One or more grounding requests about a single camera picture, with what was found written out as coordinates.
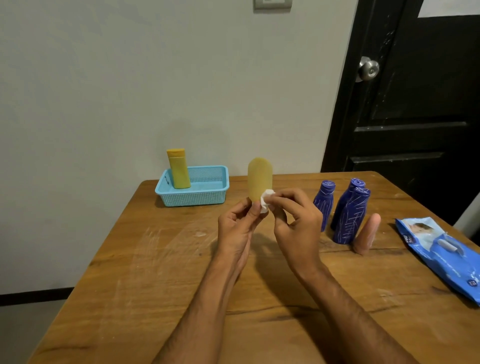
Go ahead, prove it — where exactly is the white wipe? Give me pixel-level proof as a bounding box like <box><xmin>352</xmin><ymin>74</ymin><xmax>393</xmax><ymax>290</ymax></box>
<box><xmin>259</xmin><ymin>189</ymin><xmax>277</xmax><ymax>215</ymax></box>

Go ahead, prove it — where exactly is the blue plastic basket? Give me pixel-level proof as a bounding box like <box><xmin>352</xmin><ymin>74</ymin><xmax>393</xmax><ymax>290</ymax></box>
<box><xmin>154</xmin><ymin>165</ymin><xmax>230</xmax><ymax>208</ymax></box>

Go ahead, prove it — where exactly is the silver door knob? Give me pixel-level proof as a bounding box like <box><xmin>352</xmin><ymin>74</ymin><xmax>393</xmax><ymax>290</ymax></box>
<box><xmin>356</xmin><ymin>56</ymin><xmax>380</xmax><ymax>83</ymax></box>

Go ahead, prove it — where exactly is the grey wall light switch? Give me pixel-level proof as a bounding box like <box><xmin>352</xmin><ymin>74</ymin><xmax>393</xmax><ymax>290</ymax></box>
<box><xmin>253</xmin><ymin>0</ymin><xmax>293</xmax><ymax>11</ymax></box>

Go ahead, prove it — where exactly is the blue wet wipes pack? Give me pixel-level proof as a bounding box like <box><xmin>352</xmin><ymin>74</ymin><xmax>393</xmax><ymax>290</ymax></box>
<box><xmin>395</xmin><ymin>217</ymin><xmax>480</xmax><ymax>307</ymax></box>

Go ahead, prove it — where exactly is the yellow capped bottle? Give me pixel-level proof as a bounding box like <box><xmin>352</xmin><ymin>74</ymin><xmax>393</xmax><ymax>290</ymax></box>
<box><xmin>166</xmin><ymin>148</ymin><xmax>192</xmax><ymax>190</ymax></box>

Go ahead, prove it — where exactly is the peach pink bottle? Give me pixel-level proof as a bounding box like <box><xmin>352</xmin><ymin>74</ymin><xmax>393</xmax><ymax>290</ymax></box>
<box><xmin>352</xmin><ymin>213</ymin><xmax>382</xmax><ymax>256</ymax></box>

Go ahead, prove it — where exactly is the person's left hand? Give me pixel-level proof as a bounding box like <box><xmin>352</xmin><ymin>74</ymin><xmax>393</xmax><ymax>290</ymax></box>
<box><xmin>217</xmin><ymin>196</ymin><xmax>269</xmax><ymax>263</ymax></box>

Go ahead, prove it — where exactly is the wooden table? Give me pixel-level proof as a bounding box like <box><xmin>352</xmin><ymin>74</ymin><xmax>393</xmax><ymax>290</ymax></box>
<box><xmin>28</xmin><ymin>171</ymin><xmax>480</xmax><ymax>364</ymax></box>

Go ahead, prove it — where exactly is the person's right hand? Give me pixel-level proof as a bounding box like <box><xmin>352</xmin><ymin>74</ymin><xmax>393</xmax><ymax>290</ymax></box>
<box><xmin>266</xmin><ymin>188</ymin><xmax>325</xmax><ymax>275</ymax></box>

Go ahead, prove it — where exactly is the pale yellow rounded bottle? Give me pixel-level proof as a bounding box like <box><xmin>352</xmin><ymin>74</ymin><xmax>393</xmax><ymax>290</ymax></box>
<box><xmin>247</xmin><ymin>157</ymin><xmax>274</xmax><ymax>205</ymax></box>

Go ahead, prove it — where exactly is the black baseboard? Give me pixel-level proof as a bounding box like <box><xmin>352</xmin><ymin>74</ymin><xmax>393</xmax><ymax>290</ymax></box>
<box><xmin>0</xmin><ymin>287</ymin><xmax>75</xmax><ymax>307</ymax></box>

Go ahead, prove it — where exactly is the small blue patterned bottle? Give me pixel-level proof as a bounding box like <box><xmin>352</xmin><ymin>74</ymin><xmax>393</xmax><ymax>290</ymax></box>
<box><xmin>313</xmin><ymin>179</ymin><xmax>336</xmax><ymax>233</ymax></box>

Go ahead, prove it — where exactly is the black panel door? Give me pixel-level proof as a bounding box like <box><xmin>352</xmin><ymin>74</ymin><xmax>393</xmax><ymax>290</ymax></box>
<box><xmin>320</xmin><ymin>0</ymin><xmax>480</xmax><ymax>228</ymax></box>

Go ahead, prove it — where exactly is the person's right forearm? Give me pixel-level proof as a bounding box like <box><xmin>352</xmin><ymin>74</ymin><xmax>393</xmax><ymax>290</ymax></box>
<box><xmin>296</xmin><ymin>262</ymin><xmax>419</xmax><ymax>364</ymax></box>

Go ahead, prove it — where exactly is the white paper sheet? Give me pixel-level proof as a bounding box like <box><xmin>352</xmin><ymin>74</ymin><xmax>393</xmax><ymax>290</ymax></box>
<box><xmin>417</xmin><ymin>0</ymin><xmax>480</xmax><ymax>19</ymax></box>

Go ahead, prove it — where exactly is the person's left forearm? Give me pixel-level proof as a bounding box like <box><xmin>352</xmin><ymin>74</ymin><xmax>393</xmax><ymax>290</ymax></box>
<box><xmin>151</xmin><ymin>254</ymin><xmax>250</xmax><ymax>364</ymax></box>

